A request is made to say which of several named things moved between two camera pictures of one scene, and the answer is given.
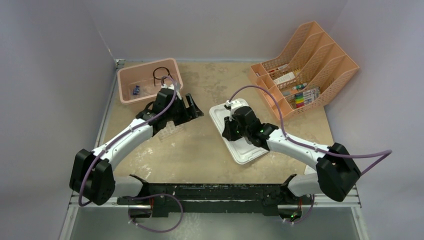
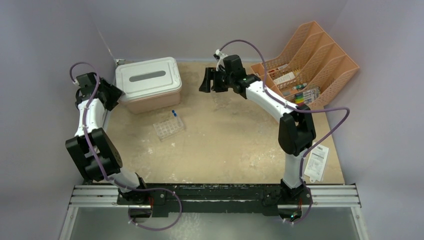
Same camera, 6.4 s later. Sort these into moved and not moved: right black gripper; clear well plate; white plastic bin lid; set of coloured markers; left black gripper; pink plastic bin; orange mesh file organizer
Moved: pink plastic bin; right black gripper; left black gripper; white plastic bin lid
Not moved: set of coloured markers; orange mesh file organizer; clear well plate
